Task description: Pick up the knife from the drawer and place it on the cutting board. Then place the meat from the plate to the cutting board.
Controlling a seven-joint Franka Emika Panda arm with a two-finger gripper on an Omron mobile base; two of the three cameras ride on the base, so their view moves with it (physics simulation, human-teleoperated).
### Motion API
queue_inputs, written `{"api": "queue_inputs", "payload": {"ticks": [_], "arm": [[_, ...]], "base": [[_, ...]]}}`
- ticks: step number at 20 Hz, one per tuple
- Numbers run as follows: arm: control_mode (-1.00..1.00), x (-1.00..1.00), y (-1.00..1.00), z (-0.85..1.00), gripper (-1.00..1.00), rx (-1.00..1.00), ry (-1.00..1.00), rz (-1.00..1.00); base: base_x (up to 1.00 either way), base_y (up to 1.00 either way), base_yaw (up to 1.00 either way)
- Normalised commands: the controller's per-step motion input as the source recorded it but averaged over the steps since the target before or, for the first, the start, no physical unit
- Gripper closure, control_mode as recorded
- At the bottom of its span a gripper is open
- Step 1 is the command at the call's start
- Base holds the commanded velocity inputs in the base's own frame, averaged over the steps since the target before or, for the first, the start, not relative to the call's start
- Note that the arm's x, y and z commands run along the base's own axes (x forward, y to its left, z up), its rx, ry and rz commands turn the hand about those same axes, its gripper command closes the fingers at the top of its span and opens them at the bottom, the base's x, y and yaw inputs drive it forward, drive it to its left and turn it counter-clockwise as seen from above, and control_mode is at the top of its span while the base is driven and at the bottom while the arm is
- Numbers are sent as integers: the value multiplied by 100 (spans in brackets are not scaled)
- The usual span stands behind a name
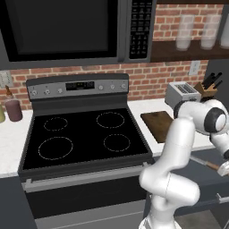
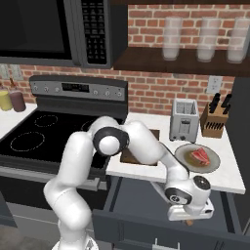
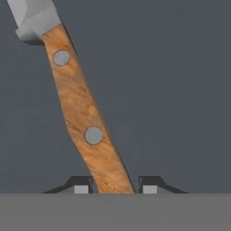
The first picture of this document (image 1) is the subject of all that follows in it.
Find black oven door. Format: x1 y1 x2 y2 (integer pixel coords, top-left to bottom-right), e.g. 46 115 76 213
24 174 150 229

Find white wall socket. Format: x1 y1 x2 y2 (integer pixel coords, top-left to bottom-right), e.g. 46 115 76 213
188 60 201 77

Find dark grey open drawer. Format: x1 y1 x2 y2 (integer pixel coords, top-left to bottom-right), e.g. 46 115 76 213
174 147 229 216

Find white wall switch plate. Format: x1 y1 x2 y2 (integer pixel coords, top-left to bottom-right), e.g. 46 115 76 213
0 71 14 89

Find dark grey tall cupboard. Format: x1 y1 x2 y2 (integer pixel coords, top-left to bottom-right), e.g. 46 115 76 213
204 58 229 112

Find silver drawer handle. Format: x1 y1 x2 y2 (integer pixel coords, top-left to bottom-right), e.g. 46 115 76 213
216 192 229 206

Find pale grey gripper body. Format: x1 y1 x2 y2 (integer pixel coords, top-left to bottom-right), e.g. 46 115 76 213
216 162 229 177

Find dark wooden wall shelf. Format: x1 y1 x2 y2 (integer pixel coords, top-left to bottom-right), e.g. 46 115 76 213
149 39 229 64

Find wooden knife block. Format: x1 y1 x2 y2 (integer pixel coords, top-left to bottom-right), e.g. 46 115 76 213
193 72 224 99

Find dark red squeeze bottle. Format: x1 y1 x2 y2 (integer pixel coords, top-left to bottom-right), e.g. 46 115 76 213
4 85 23 123

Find silver toaster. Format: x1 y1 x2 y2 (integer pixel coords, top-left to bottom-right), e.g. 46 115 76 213
164 81 203 111

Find dark grey base cupboard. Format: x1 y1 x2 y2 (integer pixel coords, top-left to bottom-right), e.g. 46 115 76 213
0 174 38 229

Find dark wooden cutting board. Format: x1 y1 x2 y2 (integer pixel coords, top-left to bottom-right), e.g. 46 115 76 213
140 110 175 144

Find yellow-green bottle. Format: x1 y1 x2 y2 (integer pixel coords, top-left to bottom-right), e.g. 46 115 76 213
0 102 6 124

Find black and steel microwave oven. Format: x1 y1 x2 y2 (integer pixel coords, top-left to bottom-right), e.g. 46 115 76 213
0 0 157 70

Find knife with wooden handle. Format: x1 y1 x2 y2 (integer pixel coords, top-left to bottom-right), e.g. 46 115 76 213
190 155 221 172

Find black and steel range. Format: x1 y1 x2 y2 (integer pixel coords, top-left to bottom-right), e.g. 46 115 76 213
17 72 157 229

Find silver oven door handle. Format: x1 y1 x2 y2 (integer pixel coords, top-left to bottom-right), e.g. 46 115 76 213
21 162 154 193

